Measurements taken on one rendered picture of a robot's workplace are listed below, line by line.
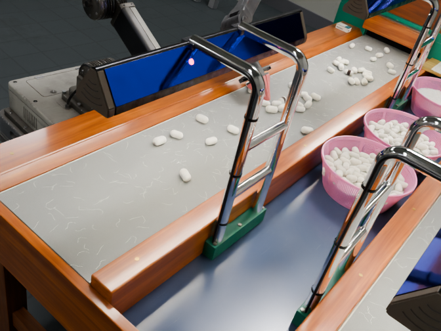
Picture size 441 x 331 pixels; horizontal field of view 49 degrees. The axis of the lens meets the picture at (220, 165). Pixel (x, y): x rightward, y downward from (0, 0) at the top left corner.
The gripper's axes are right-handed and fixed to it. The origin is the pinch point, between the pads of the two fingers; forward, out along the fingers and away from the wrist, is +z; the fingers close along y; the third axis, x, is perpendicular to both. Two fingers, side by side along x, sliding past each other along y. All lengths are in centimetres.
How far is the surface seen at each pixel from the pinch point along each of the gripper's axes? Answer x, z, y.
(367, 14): -32.2, -7.8, 18.4
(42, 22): 197, -128, 71
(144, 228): -8, 15, -67
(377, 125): -16.9, 24.1, 22.7
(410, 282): -63, 32, -74
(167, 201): -6, 12, -58
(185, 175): -6, 9, -50
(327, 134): -14.7, 18.0, -1.6
